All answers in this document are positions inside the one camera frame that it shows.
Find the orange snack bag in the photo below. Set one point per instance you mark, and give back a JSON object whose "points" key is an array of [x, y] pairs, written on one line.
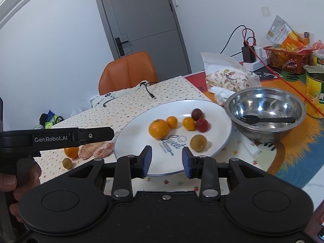
{"points": [[282, 36]]}

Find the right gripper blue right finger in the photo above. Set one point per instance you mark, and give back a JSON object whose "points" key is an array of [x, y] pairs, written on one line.
{"points": [[193, 165]]}

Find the black power adapter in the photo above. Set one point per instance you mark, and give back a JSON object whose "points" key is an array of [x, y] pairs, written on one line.
{"points": [[248, 55]]}

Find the stainless steel bowl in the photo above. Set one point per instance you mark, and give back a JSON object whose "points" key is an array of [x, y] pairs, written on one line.
{"points": [[265, 102]]}

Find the red plastic basket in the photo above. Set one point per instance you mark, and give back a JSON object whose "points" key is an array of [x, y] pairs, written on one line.
{"points": [[288, 61]]}

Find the grey door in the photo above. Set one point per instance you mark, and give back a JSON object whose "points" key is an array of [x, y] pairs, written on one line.
{"points": [[151, 26]]}

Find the tiny orange kumquat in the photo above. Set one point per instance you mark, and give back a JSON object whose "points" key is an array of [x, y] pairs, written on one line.
{"points": [[172, 122]]}

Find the black door handle lock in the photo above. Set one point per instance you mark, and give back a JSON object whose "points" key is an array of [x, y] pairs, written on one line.
{"points": [[119, 45]]}

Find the black plastic spoon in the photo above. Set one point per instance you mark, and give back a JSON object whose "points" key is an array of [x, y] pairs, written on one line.
{"points": [[253, 119]]}

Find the yellow tin can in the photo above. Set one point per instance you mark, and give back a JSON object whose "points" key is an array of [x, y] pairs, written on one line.
{"points": [[314, 91], [318, 58]]}

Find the small orange on plate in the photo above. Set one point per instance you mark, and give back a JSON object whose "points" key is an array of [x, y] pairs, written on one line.
{"points": [[159, 129]]}

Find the dark red cherry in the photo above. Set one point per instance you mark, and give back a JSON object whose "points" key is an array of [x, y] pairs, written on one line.
{"points": [[197, 114]]}

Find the white plate with blue rim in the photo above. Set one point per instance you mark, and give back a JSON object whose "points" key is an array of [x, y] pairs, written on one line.
{"points": [[167, 153]]}

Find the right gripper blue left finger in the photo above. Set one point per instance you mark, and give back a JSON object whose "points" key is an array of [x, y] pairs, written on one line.
{"points": [[140, 164]]}

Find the brown longan fruit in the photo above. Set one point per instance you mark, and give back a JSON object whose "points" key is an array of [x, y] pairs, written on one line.
{"points": [[67, 163]]}

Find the yellow-brown longan on plate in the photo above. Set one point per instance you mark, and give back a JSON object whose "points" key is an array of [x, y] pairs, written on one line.
{"points": [[198, 143]]}

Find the person left hand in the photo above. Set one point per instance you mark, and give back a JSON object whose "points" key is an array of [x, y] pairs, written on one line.
{"points": [[17, 182]]}

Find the small yellow-orange kumquat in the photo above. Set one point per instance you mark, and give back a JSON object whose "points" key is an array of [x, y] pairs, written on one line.
{"points": [[189, 123]]}

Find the large orange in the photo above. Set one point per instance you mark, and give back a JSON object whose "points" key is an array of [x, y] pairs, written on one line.
{"points": [[72, 153]]}

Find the white pillow with black letters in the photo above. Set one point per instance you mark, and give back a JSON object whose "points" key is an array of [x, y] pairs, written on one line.
{"points": [[101, 99]]}

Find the orange chair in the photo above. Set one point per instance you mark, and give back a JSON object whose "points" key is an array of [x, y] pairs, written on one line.
{"points": [[127, 72]]}

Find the colourful table mat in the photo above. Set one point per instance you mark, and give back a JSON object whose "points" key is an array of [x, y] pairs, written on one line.
{"points": [[297, 158]]}

